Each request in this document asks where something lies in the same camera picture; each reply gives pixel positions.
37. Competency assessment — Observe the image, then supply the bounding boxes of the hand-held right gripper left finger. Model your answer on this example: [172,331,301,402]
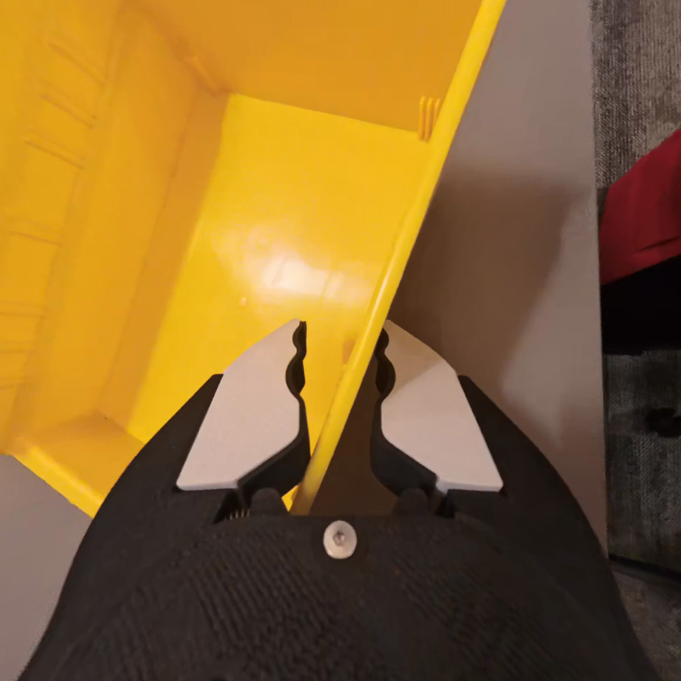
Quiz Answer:
[176,318,313,507]

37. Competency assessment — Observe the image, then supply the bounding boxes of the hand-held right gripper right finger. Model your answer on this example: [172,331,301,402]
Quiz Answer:
[372,320,504,508]

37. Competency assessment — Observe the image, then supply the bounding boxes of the yellow plastic bin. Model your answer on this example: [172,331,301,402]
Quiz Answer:
[0,0,509,519]

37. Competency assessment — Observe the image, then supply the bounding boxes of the black object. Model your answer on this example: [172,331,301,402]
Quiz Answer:
[600,255,681,354]

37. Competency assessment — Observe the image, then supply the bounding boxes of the red cloth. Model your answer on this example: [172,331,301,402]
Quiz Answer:
[600,132,681,286]

